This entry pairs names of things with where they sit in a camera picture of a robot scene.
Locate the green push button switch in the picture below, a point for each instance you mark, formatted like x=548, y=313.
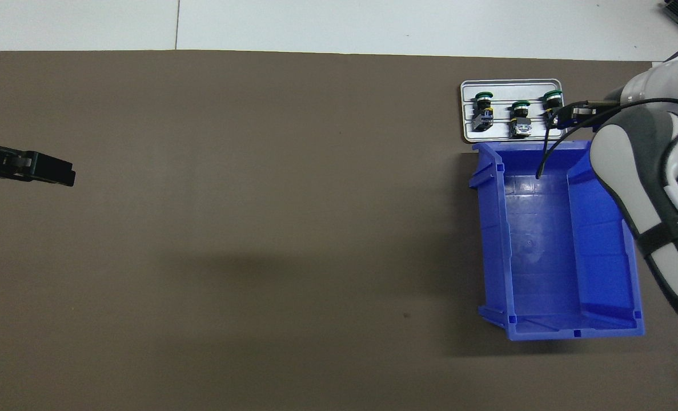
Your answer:
x=483, y=108
x=553, y=100
x=520, y=117

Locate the brown table mat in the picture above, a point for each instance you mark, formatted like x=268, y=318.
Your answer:
x=259, y=228

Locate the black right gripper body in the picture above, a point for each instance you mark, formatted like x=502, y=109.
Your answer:
x=587, y=114

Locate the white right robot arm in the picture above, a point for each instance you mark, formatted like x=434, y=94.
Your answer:
x=647, y=171

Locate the blue plastic storage bin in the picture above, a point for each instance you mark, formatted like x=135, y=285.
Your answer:
x=544, y=257

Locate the grey metal tray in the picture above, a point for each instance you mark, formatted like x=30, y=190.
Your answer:
x=504, y=91

